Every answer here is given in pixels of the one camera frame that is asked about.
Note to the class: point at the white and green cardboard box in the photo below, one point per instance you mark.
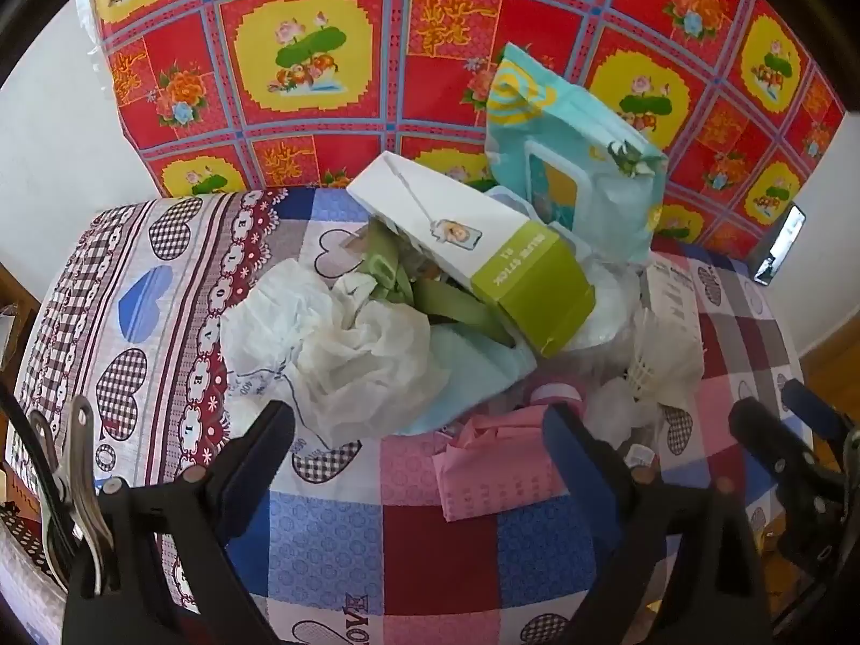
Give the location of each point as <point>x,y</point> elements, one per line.
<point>430,208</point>

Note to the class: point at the teal wet wipes packet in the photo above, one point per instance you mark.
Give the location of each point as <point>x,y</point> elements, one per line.
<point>571,148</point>

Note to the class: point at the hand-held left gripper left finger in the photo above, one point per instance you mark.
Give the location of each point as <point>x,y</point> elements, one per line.
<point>259,457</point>

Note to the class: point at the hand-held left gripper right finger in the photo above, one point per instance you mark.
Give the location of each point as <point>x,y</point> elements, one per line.
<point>584,463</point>

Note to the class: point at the black white dotted cloth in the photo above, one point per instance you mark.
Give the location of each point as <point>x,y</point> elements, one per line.
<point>23,531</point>

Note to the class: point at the white plastic bag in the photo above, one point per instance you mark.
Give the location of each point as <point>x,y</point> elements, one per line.
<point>349,363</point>

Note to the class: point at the metal spring clamp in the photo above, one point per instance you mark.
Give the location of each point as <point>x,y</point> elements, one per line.
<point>80,484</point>

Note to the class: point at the lilac round plastic spool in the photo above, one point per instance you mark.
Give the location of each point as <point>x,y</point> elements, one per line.
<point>554,393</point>

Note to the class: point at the green ribbon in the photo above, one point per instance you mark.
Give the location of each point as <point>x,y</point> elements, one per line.
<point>457,306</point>

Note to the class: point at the pink paper bag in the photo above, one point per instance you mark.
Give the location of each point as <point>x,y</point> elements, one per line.
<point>490,470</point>

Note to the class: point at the smartphone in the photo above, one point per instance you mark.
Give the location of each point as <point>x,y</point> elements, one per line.
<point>779,242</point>

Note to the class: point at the white soft pack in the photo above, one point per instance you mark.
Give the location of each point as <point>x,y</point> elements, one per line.
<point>611,302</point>

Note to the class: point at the translucent plastic bag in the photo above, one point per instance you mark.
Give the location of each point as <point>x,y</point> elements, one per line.
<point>618,403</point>

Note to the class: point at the clear plastic wrap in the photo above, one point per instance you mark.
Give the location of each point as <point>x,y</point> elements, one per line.
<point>662,363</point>

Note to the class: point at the red floral cloth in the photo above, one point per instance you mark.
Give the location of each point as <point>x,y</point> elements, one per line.
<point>322,114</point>

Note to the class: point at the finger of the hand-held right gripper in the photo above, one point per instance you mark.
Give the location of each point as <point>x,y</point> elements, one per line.
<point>759,426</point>
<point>813,413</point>

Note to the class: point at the patchwork heart bedsheet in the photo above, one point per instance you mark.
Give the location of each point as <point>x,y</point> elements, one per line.
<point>403,551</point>

